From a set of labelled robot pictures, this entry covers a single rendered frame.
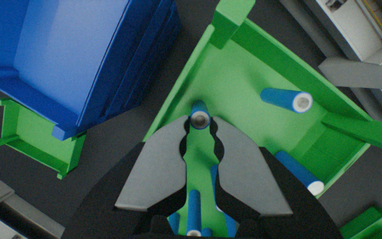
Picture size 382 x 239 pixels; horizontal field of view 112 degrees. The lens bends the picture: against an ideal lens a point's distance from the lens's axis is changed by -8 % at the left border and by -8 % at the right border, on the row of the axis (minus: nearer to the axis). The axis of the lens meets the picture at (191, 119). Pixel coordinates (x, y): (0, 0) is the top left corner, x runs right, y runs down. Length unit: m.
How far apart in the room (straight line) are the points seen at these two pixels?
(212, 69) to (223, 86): 0.02
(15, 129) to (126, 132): 0.49
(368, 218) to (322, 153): 0.87
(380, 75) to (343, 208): 0.65
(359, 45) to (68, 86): 0.65
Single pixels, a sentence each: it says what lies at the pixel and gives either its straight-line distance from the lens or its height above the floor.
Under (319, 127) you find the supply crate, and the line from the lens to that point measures 0.25.
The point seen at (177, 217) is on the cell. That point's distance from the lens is 0.27.
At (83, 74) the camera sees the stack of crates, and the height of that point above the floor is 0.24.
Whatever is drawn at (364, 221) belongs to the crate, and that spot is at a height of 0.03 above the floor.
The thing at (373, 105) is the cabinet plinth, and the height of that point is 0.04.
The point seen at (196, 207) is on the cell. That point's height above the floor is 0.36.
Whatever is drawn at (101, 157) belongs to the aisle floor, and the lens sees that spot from 0.70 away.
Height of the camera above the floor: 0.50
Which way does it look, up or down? 75 degrees down
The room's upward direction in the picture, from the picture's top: 172 degrees counter-clockwise
